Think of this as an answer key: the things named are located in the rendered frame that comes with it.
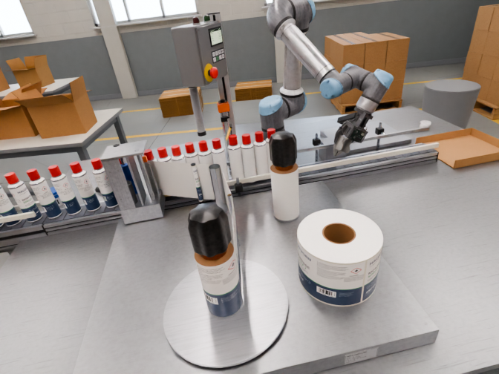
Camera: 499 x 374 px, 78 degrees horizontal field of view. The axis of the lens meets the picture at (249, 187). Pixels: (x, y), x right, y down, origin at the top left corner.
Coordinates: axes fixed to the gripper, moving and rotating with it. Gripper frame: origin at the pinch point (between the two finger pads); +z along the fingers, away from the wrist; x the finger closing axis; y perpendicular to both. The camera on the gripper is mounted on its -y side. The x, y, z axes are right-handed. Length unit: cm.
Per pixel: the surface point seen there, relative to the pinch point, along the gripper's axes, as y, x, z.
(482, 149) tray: 4, 65, -26
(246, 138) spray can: 2.7, -39.9, 6.6
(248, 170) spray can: 3.4, -33.8, 18.5
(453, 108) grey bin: -131, 174, -46
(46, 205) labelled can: 3, -101, 57
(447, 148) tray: -3, 54, -20
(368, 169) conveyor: 6.1, 14.7, 0.5
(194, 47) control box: 1, -68, -16
